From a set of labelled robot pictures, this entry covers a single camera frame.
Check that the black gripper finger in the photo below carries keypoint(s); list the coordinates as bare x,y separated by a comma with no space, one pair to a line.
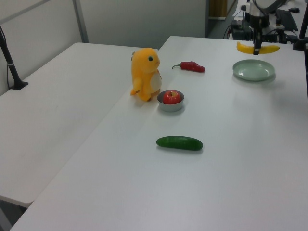
257,43
260,25

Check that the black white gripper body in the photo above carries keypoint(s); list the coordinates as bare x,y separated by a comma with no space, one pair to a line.
258,16

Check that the yellow plastic banana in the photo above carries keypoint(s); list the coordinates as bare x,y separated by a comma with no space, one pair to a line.
269,49

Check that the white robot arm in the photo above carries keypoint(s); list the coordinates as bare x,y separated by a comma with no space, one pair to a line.
264,3

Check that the pale green plastic plate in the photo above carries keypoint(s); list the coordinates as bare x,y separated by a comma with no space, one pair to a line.
253,70

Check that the black electronics box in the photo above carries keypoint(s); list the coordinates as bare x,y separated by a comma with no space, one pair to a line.
274,36

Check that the black computer mouse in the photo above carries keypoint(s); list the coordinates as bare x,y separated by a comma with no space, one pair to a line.
294,9

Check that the black clamp stand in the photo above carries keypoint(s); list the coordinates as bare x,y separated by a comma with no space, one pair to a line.
300,36

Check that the yellow wooden panel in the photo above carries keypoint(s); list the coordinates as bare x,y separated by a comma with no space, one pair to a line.
217,8

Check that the red chili pepper toy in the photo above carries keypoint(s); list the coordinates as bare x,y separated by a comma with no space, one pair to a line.
192,66

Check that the red toy apple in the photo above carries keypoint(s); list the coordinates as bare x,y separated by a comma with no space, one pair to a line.
171,97

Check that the grey metal bowl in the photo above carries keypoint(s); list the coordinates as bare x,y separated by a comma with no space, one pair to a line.
170,107

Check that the orange plush toy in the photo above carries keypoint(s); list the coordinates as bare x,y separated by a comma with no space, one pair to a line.
145,74

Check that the green toy cucumber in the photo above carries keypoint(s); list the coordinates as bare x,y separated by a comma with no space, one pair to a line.
179,142

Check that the grey partition post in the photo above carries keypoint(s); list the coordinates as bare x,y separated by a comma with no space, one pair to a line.
80,20

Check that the black camera stand pole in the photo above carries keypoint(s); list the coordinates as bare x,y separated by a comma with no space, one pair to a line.
10,67

